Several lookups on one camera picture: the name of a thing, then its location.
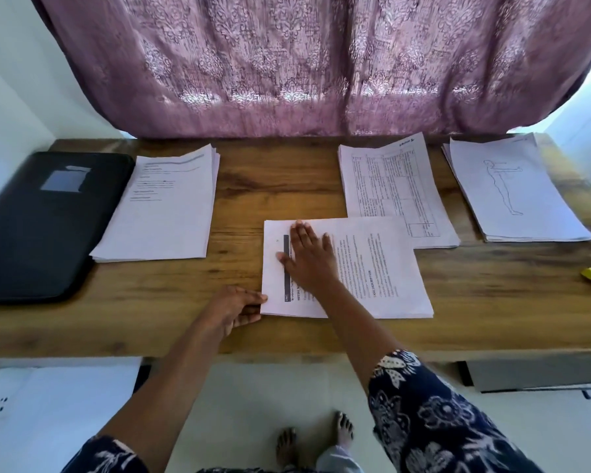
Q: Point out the person's left hand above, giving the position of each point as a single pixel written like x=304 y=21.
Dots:
x=232 y=308

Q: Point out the person's right hand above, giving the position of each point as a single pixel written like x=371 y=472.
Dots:
x=307 y=261

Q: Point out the stack with dark header bar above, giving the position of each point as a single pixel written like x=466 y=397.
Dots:
x=384 y=271

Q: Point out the stack of table-printed sheets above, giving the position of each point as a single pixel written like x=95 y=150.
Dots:
x=394 y=192

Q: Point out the stack of printed papers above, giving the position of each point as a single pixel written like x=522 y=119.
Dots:
x=163 y=211

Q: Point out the black folder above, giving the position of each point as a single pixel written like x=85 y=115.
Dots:
x=44 y=231

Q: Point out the body figure paper stack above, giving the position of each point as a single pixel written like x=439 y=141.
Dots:
x=512 y=192

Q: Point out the person's right forearm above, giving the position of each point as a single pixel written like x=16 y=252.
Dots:
x=360 y=335

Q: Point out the person's left forearm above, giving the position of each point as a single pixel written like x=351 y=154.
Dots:
x=163 y=389

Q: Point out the person's bare foot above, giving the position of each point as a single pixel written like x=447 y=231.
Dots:
x=345 y=428
x=288 y=448

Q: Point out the black table leg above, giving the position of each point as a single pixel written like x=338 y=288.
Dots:
x=465 y=374
x=143 y=375

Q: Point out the pink patterned curtain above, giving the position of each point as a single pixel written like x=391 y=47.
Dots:
x=325 y=54

